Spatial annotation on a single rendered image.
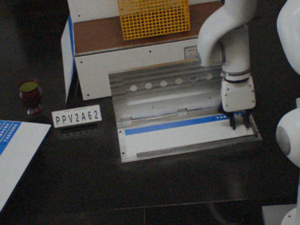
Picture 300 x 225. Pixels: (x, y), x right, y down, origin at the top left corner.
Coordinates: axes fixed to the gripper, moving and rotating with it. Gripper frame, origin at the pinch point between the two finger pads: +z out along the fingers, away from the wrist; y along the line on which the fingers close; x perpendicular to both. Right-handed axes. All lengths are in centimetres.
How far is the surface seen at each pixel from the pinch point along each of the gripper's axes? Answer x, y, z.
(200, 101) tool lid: 10.4, -10.1, -4.0
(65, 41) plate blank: 64, -54, -13
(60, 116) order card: 17, -57, -3
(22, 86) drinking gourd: 29, -69, -11
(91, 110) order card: 17.1, -46.2, -3.5
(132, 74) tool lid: 10.7, -30.8, -17.0
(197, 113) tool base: 11.3, -11.6, 0.6
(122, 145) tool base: 0.9, -37.7, 2.4
